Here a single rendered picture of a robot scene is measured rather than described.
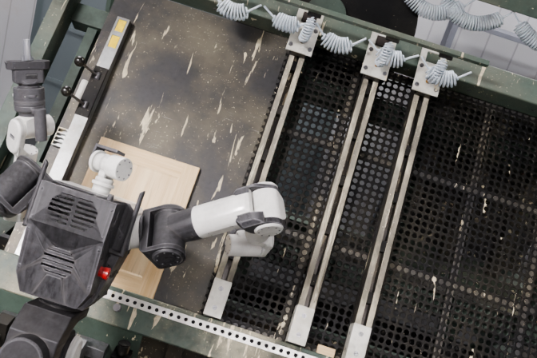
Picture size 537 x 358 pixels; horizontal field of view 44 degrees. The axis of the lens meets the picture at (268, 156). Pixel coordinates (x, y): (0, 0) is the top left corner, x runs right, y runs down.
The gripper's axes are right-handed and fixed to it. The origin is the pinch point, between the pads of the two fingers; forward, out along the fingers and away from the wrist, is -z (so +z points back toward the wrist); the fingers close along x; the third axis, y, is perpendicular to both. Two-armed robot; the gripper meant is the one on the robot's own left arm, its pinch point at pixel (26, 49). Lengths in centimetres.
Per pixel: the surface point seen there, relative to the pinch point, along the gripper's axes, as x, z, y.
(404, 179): 123, 45, 26
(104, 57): 33, 7, -41
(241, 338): 59, 92, 28
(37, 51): 11, 5, -51
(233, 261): 61, 70, 16
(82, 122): 22.0, 28.7, -31.6
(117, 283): 25, 78, -1
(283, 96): 91, 19, -9
